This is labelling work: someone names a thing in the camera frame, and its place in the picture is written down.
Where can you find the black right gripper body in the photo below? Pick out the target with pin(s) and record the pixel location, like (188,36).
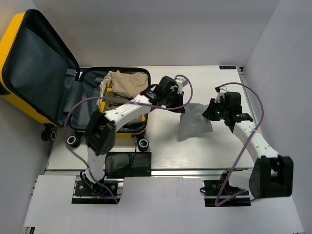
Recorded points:
(217,110)

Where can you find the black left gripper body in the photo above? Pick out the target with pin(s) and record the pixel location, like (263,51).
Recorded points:
(172,100)

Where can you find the camouflage yellow green garment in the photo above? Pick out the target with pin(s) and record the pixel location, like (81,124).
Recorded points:
(106,105)

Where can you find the beige garment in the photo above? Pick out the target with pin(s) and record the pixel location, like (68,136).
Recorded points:
(129,85)

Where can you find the grey cloth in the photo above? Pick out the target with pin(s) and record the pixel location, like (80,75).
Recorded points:
(193,123)

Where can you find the white green patterned garment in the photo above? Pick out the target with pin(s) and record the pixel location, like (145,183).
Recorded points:
(103,84)

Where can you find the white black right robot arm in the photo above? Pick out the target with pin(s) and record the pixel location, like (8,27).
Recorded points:
(272,173)

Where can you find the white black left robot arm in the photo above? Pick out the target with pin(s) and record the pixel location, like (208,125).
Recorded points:
(102,127)

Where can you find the black wrapped box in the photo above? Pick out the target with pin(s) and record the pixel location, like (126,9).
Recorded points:
(128,164)

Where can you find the white foreground board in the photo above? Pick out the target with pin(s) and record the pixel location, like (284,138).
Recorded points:
(153,205)

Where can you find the yellow hard-shell suitcase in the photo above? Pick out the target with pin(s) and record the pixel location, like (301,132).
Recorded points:
(40,76)

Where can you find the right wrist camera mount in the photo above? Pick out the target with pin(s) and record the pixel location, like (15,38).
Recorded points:
(220,93)

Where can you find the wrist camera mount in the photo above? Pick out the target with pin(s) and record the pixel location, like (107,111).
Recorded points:
(220,93)
(181,82)

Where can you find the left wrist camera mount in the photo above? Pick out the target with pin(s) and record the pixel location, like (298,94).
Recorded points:
(181,82)

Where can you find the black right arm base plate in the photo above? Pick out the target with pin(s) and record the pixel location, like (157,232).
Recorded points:
(210,191)

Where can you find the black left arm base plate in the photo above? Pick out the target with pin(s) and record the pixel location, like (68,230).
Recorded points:
(82,194)

